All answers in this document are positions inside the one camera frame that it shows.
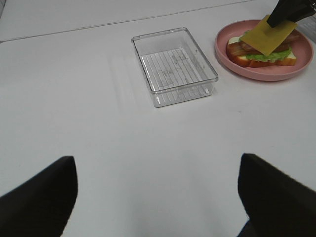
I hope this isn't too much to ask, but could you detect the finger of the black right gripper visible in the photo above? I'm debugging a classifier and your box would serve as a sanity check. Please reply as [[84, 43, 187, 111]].
[[287, 5, 316, 22], [267, 0, 301, 28]]

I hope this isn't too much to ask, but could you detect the yellow cheese slice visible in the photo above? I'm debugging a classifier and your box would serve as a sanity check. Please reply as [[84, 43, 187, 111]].
[[240, 15, 297, 56]]

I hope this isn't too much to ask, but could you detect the green lettuce leaf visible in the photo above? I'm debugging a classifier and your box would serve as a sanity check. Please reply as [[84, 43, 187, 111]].
[[237, 31, 297, 67]]

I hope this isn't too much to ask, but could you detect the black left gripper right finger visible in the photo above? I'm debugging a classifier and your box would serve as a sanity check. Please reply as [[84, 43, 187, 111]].
[[237, 154, 316, 237]]

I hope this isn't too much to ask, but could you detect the right clear plastic tray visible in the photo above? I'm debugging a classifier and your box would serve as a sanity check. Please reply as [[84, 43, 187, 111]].
[[297, 16, 316, 43]]

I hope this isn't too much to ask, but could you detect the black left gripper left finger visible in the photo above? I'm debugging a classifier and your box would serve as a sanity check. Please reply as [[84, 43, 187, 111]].
[[0, 156, 78, 237]]

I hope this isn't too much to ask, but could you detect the left clear plastic tray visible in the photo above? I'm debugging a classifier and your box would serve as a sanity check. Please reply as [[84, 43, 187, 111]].
[[131, 27, 218, 108]]

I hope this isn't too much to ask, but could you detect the clear plastic tray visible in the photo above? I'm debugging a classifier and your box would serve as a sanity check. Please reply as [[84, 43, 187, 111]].
[[297, 16, 316, 43], [131, 27, 218, 108]]

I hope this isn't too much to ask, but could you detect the pink round plate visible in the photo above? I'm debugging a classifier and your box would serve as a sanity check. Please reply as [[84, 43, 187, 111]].
[[214, 20, 314, 81]]

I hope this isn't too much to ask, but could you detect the bread slice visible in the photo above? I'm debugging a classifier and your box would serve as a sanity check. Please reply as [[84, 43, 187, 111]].
[[226, 37, 297, 68]]

